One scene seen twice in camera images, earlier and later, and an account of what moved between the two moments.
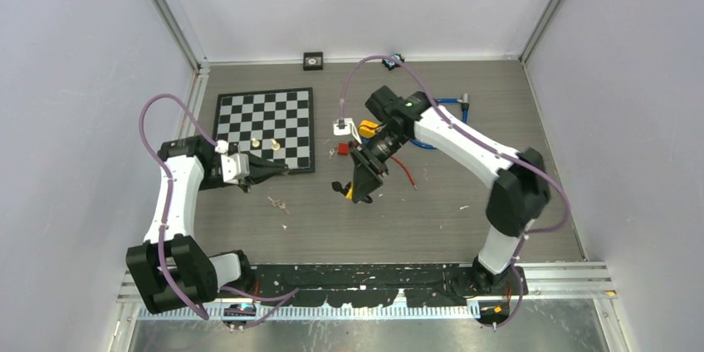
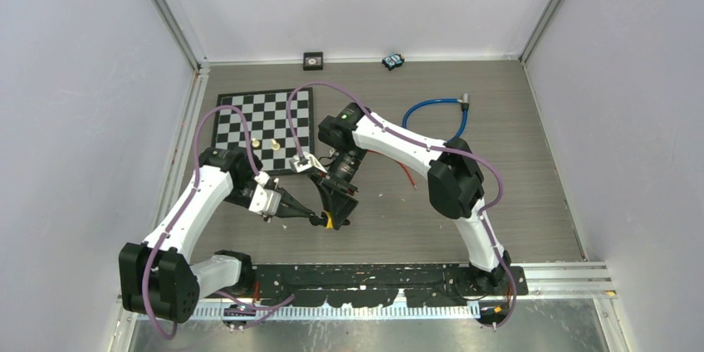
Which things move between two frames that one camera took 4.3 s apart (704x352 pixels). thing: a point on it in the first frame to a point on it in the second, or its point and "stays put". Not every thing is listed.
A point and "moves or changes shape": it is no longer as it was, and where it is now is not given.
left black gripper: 261,169 to 290,207
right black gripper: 366,178 to 334,198
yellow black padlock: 347,191 moves or changes shape
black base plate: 415,285 stays put
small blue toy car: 393,61 stays put
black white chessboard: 277,124 stays put
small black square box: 313,61 stays put
